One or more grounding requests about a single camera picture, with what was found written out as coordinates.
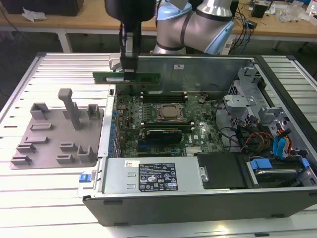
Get green RAM stick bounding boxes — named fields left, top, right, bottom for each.
left=93, top=71, right=161, bottom=85

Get wooden workbench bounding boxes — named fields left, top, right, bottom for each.
left=0, top=0, right=317, bottom=54

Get large black box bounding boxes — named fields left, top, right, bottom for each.
left=4, top=0, right=82, bottom=15

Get crumpled white plastic wrap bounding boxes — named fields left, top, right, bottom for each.
left=21, top=6, right=47, bottom=22

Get metal socket cover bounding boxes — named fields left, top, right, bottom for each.
left=156, top=104, right=185, bottom=121

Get silver CPU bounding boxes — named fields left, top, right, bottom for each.
left=162, top=106, right=179, bottom=118

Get CPU socket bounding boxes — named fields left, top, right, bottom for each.
left=154, top=102, right=187, bottom=122

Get green motherboard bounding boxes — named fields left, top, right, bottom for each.
left=115, top=90, right=231, bottom=158

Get small black box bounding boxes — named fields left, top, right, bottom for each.
left=251, top=3, right=268, bottom=18

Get black graphics card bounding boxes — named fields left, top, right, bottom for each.
left=146, top=128, right=183, bottom=145

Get silver metal drive cage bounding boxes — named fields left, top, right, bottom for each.
left=222, top=61, right=293, bottom=139

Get silver chipset heatsink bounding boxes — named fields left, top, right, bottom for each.
left=185, top=146, right=203, bottom=156

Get grey plastic parts rack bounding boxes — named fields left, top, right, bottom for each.
left=9, top=88, right=105, bottom=171

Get grey power supply unit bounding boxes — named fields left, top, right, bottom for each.
left=99, top=157, right=203, bottom=195

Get clear plastic bags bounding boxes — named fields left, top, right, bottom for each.
left=279, top=1, right=313, bottom=23

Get black plastic shroud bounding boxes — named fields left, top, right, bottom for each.
left=198, top=152, right=248, bottom=190

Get open black PC case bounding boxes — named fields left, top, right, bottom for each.
left=78, top=53, right=317, bottom=228

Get hard disk in blue carrier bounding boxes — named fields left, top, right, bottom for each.
left=247, top=156, right=310, bottom=189

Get orange yellow wire bundle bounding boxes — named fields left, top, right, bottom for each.
left=247, top=131, right=272, bottom=154

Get blue flat data wire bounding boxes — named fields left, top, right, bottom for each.
left=273, top=135, right=292, bottom=160

